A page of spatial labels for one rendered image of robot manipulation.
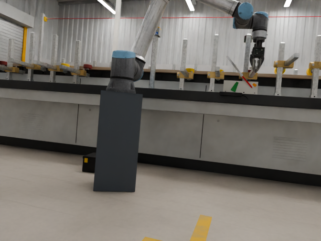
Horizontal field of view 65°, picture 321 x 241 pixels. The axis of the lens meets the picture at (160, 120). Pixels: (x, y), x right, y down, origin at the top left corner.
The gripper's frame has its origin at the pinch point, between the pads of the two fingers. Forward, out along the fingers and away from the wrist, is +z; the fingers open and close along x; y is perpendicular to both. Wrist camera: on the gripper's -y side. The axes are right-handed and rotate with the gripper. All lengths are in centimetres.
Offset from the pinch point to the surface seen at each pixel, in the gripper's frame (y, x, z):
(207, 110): -33, -31, 28
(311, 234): 49, 25, 83
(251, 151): -53, 9, 59
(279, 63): -30.5, 20.0, -11.8
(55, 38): -31, -178, -29
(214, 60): -31.1, -29.0, -12.6
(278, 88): -31.2, 20.8, 6.6
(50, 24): -761, -761, -306
